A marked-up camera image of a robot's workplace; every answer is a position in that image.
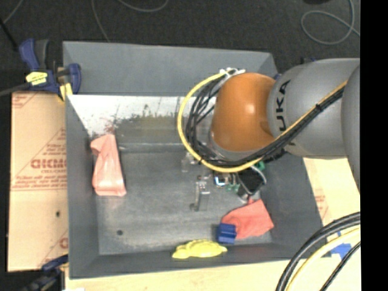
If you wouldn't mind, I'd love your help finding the pink cloth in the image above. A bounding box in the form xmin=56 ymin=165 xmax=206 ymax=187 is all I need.
xmin=90 ymin=133 xmax=128 ymax=198

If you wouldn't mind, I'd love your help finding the grey metal bin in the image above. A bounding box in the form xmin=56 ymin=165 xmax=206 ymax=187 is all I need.
xmin=62 ymin=41 xmax=324 ymax=279

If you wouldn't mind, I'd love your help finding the blue block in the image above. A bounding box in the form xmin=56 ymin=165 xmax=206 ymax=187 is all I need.
xmin=216 ymin=222 xmax=238 ymax=245

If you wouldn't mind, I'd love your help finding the red cloth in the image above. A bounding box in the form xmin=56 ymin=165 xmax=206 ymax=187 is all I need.
xmin=221 ymin=198 xmax=275 ymax=240

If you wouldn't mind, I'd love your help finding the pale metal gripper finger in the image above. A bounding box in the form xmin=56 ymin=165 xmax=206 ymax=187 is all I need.
xmin=190 ymin=174 xmax=212 ymax=212
xmin=181 ymin=152 xmax=198 ymax=174

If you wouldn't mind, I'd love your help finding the yellow toy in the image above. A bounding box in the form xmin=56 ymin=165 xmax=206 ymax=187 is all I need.
xmin=171 ymin=238 xmax=229 ymax=260

